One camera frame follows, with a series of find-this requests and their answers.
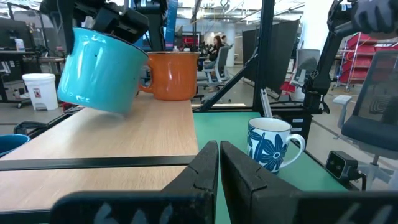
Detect red shelving rack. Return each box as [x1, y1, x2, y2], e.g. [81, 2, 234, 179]
[337, 32, 398, 93]

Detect white plastic bucket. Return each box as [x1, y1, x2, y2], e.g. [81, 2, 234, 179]
[22, 73, 59, 111]

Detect person's gloved hand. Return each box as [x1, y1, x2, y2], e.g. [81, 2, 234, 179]
[352, 0, 398, 35]

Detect dark navy mug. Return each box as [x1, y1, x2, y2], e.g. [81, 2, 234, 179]
[0, 133, 31, 158]

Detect white mug blue flowers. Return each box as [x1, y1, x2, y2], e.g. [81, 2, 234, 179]
[247, 116, 307, 175]

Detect teal enamel mug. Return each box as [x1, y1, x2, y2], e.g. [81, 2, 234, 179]
[57, 27, 150, 114]

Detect grey office chair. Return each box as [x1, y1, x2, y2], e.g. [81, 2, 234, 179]
[295, 49, 321, 91]
[196, 45, 231, 94]

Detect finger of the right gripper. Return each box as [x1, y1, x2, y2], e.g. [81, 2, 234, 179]
[40, 0, 76, 55]
[93, 7, 150, 44]

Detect green table mat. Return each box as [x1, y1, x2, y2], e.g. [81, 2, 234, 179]
[192, 111, 349, 224]

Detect small black camera box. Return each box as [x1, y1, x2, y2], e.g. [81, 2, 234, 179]
[325, 150, 368, 191]

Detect dark mesh office chair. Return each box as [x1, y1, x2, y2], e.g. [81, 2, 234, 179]
[332, 49, 398, 191]

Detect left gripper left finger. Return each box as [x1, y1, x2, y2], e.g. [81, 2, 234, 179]
[49, 140, 220, 224]

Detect blue banner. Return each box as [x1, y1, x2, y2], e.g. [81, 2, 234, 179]
[164, 0, 179, 51]

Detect black cable coil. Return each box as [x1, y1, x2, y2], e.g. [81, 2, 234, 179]
[14, 121, 47, 136]

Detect black monitor back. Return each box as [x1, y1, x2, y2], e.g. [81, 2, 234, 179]
[267, 18, 302, 96]
[241, 27, 259, 82]

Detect black box white labels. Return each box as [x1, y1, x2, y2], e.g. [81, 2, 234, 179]
[281, 113, 313, 147]

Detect black desk monitor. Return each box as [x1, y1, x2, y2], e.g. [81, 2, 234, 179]
[0, 17, 34, 50]

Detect orange enamel mug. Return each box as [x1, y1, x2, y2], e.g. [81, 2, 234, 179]
[138, 51, 200, 102]

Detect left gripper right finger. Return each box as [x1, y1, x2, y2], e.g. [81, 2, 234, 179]
[220, 140, 398, 224]

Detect seated person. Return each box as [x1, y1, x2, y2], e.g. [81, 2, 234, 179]
[203, 35, 225, 70]

